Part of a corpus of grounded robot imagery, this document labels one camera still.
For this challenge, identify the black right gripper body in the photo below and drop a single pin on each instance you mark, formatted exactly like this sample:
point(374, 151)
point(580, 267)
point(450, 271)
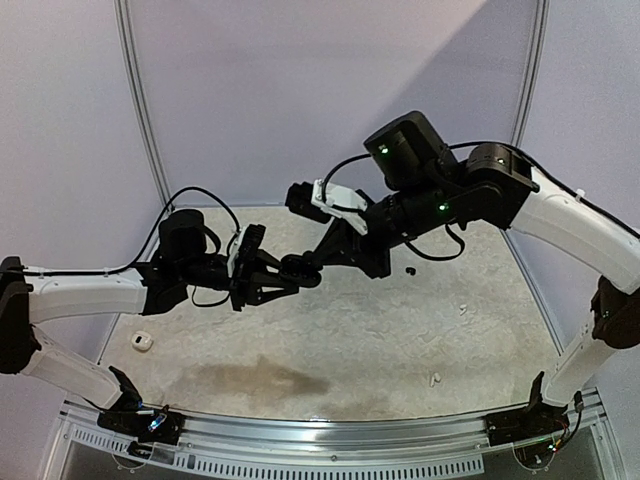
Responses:
point(364, 245)

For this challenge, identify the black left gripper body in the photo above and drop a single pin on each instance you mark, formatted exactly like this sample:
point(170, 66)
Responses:
point(243, 274)

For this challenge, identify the small white charging case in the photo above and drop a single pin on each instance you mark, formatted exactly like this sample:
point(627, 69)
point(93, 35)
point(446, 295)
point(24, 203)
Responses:
point(142, 341)

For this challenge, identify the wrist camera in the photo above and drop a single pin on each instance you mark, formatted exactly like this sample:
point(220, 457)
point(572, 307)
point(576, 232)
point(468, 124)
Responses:
point(244, 247)
point(319, 202)

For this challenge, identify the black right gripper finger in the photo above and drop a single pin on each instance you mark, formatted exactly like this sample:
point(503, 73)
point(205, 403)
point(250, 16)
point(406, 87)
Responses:
point(334, 243)
point(322, 259)

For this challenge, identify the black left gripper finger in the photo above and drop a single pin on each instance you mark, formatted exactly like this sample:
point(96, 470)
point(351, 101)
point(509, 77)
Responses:
point(264, 263)
point(256, 294)

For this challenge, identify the black oval charging case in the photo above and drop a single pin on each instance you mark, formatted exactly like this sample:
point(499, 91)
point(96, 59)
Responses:
point(300, 271)

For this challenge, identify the white earbud near front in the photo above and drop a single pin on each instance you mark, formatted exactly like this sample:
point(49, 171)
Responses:
point(434, 379)

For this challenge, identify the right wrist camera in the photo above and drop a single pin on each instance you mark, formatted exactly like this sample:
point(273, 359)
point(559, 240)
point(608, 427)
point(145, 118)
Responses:
point(319, 202)

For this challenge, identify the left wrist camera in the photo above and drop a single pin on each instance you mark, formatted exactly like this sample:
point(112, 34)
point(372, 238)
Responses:
point(244, 247)

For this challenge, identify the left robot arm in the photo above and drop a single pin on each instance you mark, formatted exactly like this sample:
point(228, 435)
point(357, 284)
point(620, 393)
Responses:
point(29, 298)

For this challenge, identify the aluminium table front rail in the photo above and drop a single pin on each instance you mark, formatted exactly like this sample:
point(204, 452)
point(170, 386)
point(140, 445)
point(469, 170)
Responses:
point(219, 447)

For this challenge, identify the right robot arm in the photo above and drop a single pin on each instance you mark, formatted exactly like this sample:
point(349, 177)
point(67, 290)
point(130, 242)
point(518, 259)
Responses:
point(501, 185)

